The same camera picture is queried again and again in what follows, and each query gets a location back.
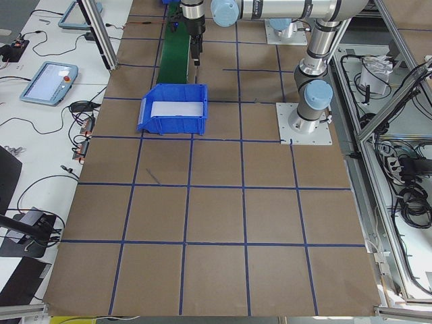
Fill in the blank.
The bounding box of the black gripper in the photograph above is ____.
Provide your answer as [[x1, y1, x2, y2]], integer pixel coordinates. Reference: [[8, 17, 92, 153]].
[[184, 16, 206, 66]]

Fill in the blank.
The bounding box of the green conveyor belt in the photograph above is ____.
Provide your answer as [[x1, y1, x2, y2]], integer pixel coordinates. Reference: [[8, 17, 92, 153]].
[[157, 1, 190, 84]]

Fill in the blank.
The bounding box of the left blue plastic bin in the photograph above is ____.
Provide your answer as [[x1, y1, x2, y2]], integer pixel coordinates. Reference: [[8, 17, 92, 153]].
[[137, 84, 208, 135]]

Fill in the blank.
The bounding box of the black power brick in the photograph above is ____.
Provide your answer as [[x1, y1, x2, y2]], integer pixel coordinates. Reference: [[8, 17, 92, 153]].
[[84, 32, 95, 41]]

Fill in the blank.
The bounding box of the right teach pendant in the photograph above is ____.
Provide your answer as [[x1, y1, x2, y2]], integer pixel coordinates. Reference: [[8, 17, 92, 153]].
[[57, 1, 90, 31]]

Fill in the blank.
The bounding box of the teach pendant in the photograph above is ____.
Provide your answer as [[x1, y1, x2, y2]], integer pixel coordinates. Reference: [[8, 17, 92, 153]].
[[20, 61, 79, 106], [57, 1, 90, 31]]

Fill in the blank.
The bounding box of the left teach pendant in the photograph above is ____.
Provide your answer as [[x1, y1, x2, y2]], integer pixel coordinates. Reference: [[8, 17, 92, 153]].
[[20, 61, 79, 106]]

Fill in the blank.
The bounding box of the grey usb hub box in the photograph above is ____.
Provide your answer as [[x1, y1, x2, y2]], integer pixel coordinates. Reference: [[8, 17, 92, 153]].
[[13, 209, 55, 238]]

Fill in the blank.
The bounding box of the black monitor stand base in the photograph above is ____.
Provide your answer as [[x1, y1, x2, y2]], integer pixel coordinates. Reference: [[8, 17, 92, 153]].
[[1, 237, 47, 258]]

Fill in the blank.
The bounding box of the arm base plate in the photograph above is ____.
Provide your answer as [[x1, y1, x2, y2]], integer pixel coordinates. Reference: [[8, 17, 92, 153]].
[[265, 18, 310, 46], [276, 103, 333, 146]]

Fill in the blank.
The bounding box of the aluminium frame post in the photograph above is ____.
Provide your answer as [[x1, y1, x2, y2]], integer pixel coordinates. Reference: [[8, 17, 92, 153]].
[[77, 0, 118, 71]]

